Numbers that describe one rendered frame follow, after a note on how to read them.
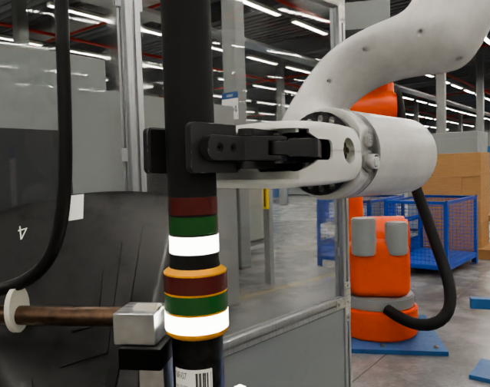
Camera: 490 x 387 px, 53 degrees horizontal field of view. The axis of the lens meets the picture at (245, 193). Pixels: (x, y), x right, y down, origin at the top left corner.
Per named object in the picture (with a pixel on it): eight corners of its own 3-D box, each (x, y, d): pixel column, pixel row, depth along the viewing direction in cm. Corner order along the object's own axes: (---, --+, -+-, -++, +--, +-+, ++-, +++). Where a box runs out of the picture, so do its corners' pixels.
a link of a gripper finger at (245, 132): (316, 168, 34) (241, 169, 33) (291, 169, 39) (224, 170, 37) (316, 127, 34) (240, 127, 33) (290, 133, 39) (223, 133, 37)
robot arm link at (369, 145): (384, 200, 44) (367, 201, 42) (304, 197, 50) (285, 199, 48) (384, 104, 44) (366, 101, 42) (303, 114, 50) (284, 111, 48)
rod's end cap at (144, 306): (128, 307, 34) (157, 307, 34) (139, 299, 36) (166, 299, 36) (130, 335, 34) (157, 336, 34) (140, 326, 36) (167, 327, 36)
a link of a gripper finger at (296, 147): (355, 155, 33) (277, 156, 32) (309, 159, 41) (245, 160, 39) (355, 137, 33) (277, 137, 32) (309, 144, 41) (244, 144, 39)
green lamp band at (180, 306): (155, 315, 32) (154, 297, 32) (175, 298, 37) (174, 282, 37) (220, 317, 32) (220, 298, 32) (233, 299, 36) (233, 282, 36)
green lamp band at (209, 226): (162, 236, 33) (161, 217, 32) (177, 229, 36) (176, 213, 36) (212, 236, 32) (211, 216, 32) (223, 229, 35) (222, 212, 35)
